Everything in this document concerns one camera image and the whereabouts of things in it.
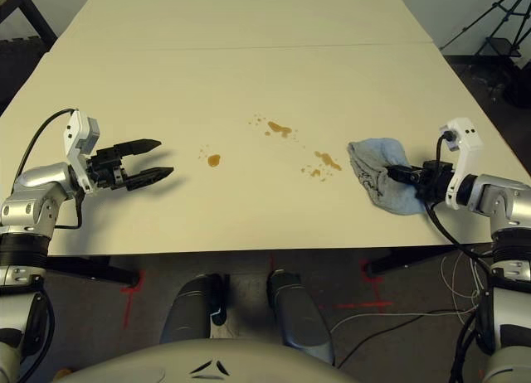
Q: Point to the round brown liquid puddle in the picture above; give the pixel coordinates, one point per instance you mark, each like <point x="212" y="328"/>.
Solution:
<point x="213" y="161"/>

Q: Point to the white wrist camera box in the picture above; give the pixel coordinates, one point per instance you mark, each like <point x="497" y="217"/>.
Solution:
<point x="466" y="146"/>
<point x="81" y="130"/>

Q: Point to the grey left robot leg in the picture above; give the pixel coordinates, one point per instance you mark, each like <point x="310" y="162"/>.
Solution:
<point x="186" y="312"/>

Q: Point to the beige side table black frame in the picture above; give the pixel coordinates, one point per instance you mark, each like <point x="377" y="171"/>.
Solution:
<point x="41" y="22"/>

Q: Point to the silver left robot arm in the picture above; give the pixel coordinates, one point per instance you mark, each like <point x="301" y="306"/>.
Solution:
<point x="29" y="209"/>

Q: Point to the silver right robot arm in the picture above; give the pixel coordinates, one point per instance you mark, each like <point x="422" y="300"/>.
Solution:
<point x="510" y="209"/>

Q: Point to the grey right robot leg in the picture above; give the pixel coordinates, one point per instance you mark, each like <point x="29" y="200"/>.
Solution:
<point x="298" y="316"/>

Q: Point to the black tripod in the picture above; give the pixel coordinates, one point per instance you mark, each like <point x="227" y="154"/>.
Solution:
<point x="481" y="17"/>

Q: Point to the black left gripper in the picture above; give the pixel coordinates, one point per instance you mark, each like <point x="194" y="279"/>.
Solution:
<point x="103" y="169"/>

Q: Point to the light blue rag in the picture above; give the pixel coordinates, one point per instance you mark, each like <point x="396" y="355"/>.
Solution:
<point x="373" y="159"/>

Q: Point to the brown liquid spill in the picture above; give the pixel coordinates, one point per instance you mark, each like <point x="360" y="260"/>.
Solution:
<point x="327" y="160"/>
<point x="274" y="127"/>

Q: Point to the grey robot leg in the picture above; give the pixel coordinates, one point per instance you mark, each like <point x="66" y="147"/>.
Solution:
<point x="298" y="316"/>
<point x="186" y="312"/>

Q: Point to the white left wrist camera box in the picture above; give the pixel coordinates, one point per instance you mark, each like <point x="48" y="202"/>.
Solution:
<point x="81" y="130"/>

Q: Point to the black foam puzzle mat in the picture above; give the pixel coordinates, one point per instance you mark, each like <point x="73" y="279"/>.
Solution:
<point x="20" y="68"/>

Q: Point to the black table foot bar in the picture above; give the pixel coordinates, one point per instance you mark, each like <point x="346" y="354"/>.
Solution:
<point x="398" y="260"/>
<point x="103" y="273"/>

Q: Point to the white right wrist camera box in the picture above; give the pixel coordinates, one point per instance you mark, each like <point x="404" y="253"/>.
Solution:
<point x="466" y="146"/>

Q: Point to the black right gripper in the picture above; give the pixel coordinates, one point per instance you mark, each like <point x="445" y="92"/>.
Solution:
<point x="433" y="182"/>

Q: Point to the grey robot torso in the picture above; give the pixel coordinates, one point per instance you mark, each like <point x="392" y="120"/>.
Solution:
<point x="207" y="360"/>

